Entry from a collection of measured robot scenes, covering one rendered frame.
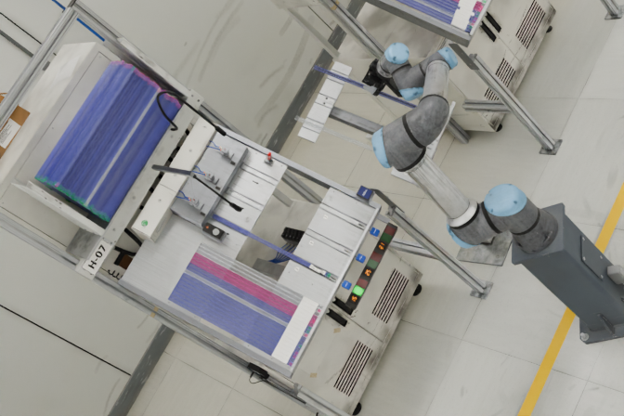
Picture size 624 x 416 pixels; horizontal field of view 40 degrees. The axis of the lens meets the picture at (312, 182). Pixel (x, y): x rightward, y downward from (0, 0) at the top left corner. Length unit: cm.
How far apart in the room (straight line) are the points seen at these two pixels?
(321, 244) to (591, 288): 94
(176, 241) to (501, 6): 185
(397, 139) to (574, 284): 85
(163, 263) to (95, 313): 167
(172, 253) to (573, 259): 140
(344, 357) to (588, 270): 113
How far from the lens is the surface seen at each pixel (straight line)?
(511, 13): 414
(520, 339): 348
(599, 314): 322
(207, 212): 317
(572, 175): 377
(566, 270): 298
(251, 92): 515
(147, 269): 322
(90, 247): 312
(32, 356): 478
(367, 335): 368
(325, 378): 359
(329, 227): 317
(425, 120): 255
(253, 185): 324
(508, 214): 275
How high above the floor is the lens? 268
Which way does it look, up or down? 33 degrees down
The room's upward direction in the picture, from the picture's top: 51 degrees counter-clockwise
